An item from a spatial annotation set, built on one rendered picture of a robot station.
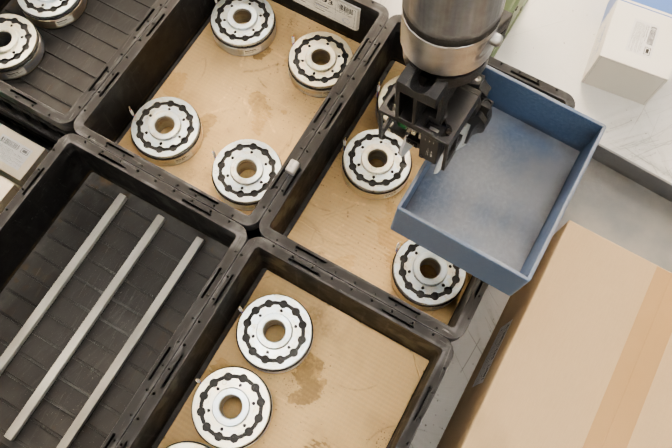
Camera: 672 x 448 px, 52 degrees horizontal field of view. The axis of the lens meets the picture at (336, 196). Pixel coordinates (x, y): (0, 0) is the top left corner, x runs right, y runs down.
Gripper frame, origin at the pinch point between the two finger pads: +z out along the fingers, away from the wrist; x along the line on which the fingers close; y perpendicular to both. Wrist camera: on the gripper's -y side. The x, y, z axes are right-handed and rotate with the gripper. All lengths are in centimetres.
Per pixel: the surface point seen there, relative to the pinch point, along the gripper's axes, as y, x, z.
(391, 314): 15.2, 3.1, 19.2
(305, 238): 10.2, -14.2, 27.4
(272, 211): 11.9, -17.1, 17.0
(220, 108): -0.5, -36.9, 25.2
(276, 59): -12.6, -34.5, 25.5
